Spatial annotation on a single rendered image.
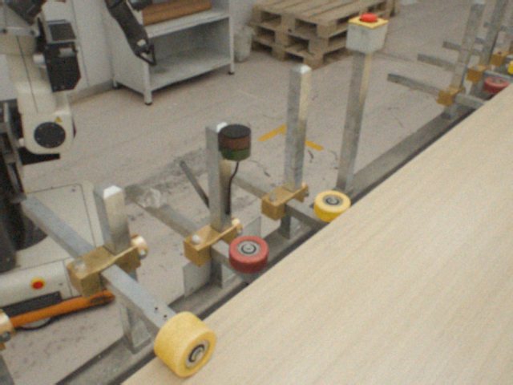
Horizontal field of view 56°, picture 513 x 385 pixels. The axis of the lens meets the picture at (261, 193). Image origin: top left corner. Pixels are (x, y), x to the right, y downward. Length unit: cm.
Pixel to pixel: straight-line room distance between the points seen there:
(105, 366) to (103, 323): 102
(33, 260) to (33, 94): 63
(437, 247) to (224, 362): 50
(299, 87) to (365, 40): 25
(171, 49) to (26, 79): 259
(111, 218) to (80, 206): 139
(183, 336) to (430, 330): 41
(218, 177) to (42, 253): 118
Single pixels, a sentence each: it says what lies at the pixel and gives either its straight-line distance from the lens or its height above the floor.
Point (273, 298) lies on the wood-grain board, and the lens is 88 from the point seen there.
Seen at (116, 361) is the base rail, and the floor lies 70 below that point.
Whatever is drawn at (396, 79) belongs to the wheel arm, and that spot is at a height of 81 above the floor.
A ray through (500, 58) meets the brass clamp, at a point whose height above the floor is 85.
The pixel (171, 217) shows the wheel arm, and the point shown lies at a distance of 113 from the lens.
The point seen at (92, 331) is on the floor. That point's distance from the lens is 208.
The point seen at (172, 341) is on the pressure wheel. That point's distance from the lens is 74.
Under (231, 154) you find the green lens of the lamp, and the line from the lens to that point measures 90.
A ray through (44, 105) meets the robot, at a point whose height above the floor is 84.
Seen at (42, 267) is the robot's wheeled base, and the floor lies 28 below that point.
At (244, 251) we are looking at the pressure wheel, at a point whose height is 90.
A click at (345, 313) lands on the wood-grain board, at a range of 87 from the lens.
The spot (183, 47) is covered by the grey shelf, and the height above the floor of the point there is 16.
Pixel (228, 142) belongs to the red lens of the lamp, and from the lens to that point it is 89.
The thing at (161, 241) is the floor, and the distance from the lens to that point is 240.
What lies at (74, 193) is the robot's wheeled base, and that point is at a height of 28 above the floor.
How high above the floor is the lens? 155
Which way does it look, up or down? 35 degrees down
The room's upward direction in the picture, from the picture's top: 2 degrees clockwise
